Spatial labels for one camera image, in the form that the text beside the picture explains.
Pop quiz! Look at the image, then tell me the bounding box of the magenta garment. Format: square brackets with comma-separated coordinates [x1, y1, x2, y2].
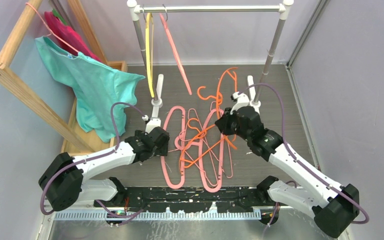
[44, 11, 101, 62]

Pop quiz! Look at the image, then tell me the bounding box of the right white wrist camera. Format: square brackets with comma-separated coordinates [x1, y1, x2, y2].
[230, 91, 250, 115]

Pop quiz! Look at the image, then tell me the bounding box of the right thick pink hanger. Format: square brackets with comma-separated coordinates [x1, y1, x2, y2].
[191, 108, 225, 193]

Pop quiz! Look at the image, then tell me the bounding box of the thick pink hanger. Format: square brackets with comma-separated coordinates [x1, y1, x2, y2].
[160, 105, 187, 190]
[191, 108, 225, 193]

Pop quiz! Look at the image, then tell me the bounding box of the left thick pink hanger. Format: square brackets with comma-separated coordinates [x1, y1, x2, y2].
[160, 105, 187, 190]

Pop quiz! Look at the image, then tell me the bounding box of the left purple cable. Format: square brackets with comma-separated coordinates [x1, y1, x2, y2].
[39, 101, 149, 216]

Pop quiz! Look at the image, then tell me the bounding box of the teal t-shirt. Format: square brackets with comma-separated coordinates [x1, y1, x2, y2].
[35, 36, 145, 143]

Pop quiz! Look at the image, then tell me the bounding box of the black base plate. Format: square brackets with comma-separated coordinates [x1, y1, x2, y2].
[94, 185, 291, 226]

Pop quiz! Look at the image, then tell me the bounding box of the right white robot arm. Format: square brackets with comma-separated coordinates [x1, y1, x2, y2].
[215, 106, 360, 238]

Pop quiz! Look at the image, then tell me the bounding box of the thin pink wire hanger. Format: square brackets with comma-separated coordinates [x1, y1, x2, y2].
[25, 2, 79, 54]

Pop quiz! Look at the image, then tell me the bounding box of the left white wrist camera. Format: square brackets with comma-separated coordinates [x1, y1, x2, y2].
[141, 115, 162, 134]

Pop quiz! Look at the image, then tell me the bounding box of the white metal clothes rack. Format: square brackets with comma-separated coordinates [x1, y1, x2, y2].
[126, 0, 295, 133]

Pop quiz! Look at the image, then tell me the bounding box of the orange plastic hanger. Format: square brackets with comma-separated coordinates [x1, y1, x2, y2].
[178, 66, 239, 176]

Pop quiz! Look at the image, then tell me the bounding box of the yellow hanger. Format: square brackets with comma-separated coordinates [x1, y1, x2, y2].
[145, 12, 156, 98]

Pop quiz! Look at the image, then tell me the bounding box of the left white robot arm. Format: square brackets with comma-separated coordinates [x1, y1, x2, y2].
[38, 127, 170, 215]

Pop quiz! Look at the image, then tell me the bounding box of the pink metal-hook hanger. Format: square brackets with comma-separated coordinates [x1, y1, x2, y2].
[160, 4, 192, 96]

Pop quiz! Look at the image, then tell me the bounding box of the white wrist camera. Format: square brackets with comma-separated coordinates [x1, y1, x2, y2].
[141, 115, 162, 134]
[230, 91, 250, 115]

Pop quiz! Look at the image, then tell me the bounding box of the wooden clothes rack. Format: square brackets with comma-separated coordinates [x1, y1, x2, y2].
[0, 0, 115, 161]

